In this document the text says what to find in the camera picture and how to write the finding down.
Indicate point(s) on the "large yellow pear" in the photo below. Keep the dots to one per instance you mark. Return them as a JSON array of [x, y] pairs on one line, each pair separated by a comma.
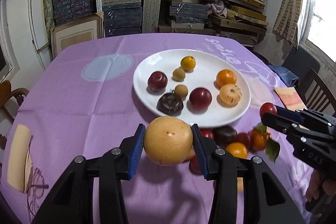
[[168, 141]]

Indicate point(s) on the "dark date fruit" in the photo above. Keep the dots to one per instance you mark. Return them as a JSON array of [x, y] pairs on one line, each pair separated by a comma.
[[224, 135]]

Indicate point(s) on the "wooden chair left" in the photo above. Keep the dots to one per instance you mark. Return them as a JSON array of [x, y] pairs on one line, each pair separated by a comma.
[[10, 97]]

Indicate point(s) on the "pink cloth on shelf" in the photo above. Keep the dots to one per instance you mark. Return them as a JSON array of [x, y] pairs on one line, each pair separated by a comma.
[[218, 8]]

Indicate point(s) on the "striped beige melon fruit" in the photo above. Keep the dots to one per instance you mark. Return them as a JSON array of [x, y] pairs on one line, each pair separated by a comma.
[[240, 185]]

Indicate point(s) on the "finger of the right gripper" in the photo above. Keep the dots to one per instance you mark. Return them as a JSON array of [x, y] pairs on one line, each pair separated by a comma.
[[287, 112], [287, 123]]

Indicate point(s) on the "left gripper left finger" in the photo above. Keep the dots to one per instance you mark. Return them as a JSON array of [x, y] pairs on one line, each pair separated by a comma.
[[70, 200]]

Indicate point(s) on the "framed picture leaning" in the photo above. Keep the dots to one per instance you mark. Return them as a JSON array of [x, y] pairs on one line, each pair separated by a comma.
[[77, 31]]

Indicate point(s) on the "purple framed eyeglasses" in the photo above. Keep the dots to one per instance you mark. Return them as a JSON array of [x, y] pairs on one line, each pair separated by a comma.
[[35, 191]]

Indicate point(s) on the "red cherry tomato front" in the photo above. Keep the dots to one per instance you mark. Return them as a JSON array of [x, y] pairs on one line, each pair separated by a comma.
[[194, 167]]

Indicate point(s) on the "beige glasses case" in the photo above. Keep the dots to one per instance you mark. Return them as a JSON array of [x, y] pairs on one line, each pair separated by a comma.
[[20, 163]]

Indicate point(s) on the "small brown longan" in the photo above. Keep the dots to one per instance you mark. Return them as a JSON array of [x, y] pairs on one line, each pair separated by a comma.
[[181, 91]]

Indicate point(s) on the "red cherry tomato right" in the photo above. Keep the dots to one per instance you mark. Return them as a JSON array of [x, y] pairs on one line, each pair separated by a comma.
[[244, 138]]

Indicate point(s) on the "red cherry tomato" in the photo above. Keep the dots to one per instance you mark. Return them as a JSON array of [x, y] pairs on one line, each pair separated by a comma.
[[207, 133], [244, 138], [267, 108], [194, 167]]

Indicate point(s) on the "purple tablecloth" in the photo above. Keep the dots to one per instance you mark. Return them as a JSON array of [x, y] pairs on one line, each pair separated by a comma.
[[84, 104]]

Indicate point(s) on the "dark wooden chair right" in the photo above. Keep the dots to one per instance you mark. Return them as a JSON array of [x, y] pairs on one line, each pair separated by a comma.
[[315, 94]]

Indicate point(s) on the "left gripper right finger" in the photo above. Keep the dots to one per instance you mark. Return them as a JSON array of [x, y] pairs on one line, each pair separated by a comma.
[[265, 199]]

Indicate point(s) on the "mandarin with green leaf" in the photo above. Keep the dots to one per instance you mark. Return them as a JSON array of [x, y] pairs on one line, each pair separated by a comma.
[[261, 140]]

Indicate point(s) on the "red cherry tomato top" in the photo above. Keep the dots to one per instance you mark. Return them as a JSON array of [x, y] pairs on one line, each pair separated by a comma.
[[267, 108]]

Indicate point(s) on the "dark purple wrinkled fruit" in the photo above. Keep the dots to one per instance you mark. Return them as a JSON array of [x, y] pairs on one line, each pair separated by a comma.
[[170, 104]]

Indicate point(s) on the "red cherry tomato left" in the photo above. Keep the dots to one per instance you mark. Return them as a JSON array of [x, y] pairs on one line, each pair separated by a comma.
[[207, 133]]

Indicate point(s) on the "small dark red plum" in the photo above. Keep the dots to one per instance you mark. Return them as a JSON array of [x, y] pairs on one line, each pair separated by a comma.
[[157, 82]]

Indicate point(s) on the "large dark red plum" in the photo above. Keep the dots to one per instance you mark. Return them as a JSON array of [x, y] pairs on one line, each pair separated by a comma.
[[200, 99]]

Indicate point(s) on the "small yellow orange in plate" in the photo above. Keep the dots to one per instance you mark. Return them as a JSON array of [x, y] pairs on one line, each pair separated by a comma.
[[188, 63]]

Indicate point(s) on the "white oval plate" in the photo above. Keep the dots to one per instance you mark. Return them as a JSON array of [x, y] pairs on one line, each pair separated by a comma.
[[203, 76]]

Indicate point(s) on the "large orange mandarin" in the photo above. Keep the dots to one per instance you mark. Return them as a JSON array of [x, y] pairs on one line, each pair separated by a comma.
[[224, 77]]

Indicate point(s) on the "orange paper notebook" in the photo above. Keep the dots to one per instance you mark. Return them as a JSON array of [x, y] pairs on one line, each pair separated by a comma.
[[290, 98]]

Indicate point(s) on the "patterned curtain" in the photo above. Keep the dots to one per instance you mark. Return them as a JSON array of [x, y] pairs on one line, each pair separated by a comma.
[[290, 20]]

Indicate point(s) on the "orange yellow tomato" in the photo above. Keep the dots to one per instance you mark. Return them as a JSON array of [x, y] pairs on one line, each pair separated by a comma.
[[237, 150]]

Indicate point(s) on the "speckled beige fruit in plate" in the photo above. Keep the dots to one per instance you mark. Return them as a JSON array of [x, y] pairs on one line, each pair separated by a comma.
[[230, 94]]

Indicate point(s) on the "person's right hand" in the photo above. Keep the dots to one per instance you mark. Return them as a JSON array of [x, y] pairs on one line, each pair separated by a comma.
[[329, 186]]

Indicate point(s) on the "window with white frame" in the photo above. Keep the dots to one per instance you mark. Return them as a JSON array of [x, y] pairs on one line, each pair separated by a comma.
[[7, 47]]

